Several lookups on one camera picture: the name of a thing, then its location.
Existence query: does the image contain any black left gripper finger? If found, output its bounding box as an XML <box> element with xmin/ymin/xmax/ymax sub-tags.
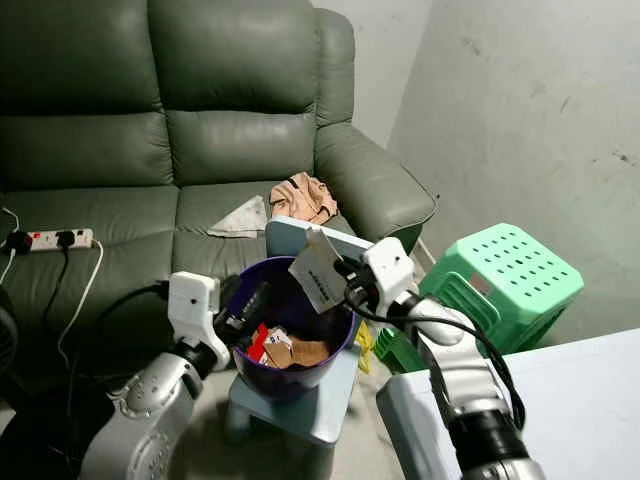
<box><xmin>237</xmin><ymin>282</ymin><xmax>274</xmax><ymax>327</ymax></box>

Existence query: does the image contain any purple plastic rubbish bin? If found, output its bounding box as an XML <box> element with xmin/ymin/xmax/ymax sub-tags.
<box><xmin>225</xmin><ymin>256</ymin><xmax>360</xmax><ymax>402</ymax></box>

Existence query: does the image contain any small yellow plastic piece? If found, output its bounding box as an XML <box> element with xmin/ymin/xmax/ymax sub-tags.
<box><xmin>354</xmin><ymin>320</ymin><xmax>373</xmax><ymax>374</ymax></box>

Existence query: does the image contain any brown cardboard scrap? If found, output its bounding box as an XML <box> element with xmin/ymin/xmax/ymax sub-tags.
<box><xmin>265</xmin><ymin>335</ymin><xmax>332</xmax><ymax>370</ymax></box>

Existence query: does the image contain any light blue flat board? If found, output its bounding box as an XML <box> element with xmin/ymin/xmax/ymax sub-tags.
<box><xmin>266</xmin><ymin>217</ymin><xmax>398</xmax><ymax>265</ymax></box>

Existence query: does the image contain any white triangular tissue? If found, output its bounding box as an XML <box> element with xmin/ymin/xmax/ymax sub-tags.
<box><xmin>208</xmin><ymin>196</ymin><xmax>272</xmax><ymax>239</ymax></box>

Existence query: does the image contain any crumpled peach cloth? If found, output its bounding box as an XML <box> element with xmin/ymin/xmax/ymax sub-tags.
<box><xmin>268</xmin><ymin>172</ymin><xmax>340</xmax><ymax>226</ymax></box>

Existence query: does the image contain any light blue plastic stool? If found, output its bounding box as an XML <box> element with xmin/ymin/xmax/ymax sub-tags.
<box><xmin>228</xmin><ymin>345</ymin><xmax>362</xmax><ymax>447</ymax></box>

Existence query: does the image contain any mint green perforated stool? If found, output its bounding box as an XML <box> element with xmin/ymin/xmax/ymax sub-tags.
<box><xmin>420</xmin><ymin>223</ymin><xmax>586</xmax><ymax>357</ymax></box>

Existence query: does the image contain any white power strip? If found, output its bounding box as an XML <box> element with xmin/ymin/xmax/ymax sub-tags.
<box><xmin>8</xmin><ymin>228</ymin><xmax>95</xmax><ymax>252</ymax></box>

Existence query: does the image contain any black floor fan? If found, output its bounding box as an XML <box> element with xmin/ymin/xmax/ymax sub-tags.
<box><xmin>0</xmin><ymin>310</ymin><xmax>22</xmax><ymax>389</ymax></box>

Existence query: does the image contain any grey-green leather sofa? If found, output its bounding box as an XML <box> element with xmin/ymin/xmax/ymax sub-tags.
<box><xmin>0</xmin><ymin>0</ymin><xmax>440</xmax><ymax>346</ymax></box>

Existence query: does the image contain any pale blue table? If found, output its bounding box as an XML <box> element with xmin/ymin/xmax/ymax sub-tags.
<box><xmin>377</xmin><ymin>328</ymin><xmax>640</xmax><ymax>480</ymax></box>

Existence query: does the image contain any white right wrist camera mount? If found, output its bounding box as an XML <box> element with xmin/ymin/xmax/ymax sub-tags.
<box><xmin>363</xmin><ymin>237</ymin><xmax>417</xmax><ymax>312</ymax></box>

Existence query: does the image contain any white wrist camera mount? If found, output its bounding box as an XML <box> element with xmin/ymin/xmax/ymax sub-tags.
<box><xmin>363</xmin><ymin>237</ymin><xmax>417</xmax><ymax>312</ymax></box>
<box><xmin>167</xmin><ymin>271</ymin><xmax>230</xmax><ymax>352</ymax></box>

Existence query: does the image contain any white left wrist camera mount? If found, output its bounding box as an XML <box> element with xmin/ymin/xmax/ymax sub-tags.
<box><xmin>167</xmin><ymin>271</ymin><xmax>230</xmax><ymax>352</ymax></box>

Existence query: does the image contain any thick black floor cable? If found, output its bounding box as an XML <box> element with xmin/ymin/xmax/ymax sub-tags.
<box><xmin>65</xmin><ymin>283</ymin><xmax>171</xmax><ymax>471</ymax></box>

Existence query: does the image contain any thin white cable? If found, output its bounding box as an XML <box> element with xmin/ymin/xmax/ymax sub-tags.
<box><xmin>56</xmin><ymin>237</ymin><xmax>107</xmax><ymax>373</ymax></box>

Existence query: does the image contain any thin black plug cable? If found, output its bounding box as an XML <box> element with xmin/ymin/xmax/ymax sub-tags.
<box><xmin>52</xmin><ymin>249</ymin><xmax>75</xmax><ymax>336</ymax></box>

